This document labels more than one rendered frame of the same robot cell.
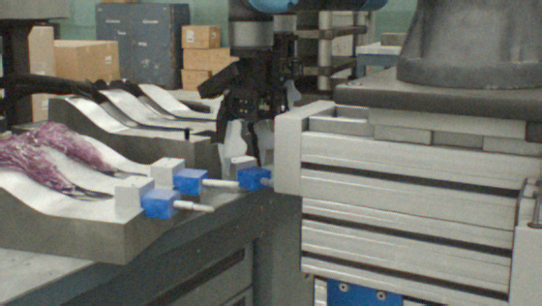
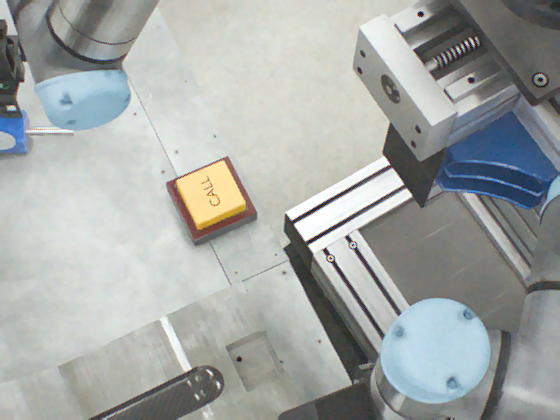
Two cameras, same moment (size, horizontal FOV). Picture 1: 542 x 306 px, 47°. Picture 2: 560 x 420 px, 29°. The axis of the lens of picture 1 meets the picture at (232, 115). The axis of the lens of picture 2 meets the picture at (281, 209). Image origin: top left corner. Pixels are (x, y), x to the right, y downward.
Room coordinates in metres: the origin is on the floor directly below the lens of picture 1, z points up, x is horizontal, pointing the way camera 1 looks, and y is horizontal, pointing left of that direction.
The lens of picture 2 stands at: (1.04, 0.21, 1.98)
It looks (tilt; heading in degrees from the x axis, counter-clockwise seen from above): 68 degrees down; 296
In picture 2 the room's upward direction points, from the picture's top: 3 degrees clockwise
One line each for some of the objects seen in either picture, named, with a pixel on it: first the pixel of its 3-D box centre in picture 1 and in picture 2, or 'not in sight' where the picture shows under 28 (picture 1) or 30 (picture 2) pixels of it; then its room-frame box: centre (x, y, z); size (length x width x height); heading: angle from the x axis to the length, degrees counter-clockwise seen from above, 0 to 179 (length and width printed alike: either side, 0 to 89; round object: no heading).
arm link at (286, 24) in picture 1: (282, 24); not in sight; (1.57, -0.12, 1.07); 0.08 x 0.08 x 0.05
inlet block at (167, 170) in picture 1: (196, 182); not in sight; (0.89, 0.05, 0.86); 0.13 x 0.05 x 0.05; 72
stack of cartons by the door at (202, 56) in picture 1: (215, 58); not in sight; (7.95, 0.21, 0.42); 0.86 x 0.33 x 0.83; 64
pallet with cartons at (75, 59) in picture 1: (45, 80); not in sight; (6.02, 1.82, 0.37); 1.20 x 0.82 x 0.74; 72
